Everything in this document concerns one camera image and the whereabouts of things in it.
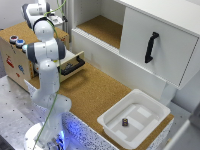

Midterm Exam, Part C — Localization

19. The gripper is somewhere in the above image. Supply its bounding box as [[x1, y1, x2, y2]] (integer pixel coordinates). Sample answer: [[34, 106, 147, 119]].
[[49, 14, 67, 28]]

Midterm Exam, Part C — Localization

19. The wooden drawer box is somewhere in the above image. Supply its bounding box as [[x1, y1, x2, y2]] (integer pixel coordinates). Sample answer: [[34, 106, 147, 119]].
[[0, 21, 71, 93]]

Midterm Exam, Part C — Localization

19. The white plastic box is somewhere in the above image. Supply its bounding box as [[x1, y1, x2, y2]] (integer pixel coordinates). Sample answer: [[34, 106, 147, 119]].
[[96, 88, 172, 150]]

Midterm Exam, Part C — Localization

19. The wooden drawer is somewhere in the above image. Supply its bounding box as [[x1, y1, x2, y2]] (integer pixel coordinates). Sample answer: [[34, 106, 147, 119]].
[[57, 49, 86, 83]]

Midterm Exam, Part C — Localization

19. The green button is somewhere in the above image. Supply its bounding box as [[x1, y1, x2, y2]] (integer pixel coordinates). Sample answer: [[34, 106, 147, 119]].
[[21, 44, 29, 53]]

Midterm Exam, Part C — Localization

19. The blue button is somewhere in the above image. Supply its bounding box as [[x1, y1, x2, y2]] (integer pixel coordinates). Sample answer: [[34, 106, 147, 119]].
[[15, 38, 26, 49]]

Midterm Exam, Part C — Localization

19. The red button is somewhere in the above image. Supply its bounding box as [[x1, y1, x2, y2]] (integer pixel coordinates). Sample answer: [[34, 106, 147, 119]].
[[9, 34, 19, 45]]

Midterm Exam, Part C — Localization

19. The white cabinet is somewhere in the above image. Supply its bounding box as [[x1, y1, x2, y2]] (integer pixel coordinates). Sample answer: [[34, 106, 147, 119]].
[[68, 0, 200, 105]]

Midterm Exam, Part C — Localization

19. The white sliding door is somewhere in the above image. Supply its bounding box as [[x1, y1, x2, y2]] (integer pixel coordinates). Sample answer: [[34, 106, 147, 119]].
[[118, 6, 200, 90]]

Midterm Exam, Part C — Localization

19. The purple block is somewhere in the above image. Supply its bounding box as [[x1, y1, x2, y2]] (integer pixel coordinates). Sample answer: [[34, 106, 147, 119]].
[[121, 117, 130, 127]]

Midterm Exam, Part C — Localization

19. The black drawer handle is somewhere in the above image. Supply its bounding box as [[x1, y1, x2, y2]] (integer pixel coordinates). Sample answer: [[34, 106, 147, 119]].
[[60, 55, 86, 77]]

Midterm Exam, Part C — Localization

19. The green cable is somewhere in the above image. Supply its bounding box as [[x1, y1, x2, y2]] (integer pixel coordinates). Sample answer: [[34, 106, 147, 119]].
[[32, 0, 68, 150]]

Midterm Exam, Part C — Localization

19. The black door handle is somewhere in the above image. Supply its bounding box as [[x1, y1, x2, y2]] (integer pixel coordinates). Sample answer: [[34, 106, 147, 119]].
[[144, 31, 160, 64]]

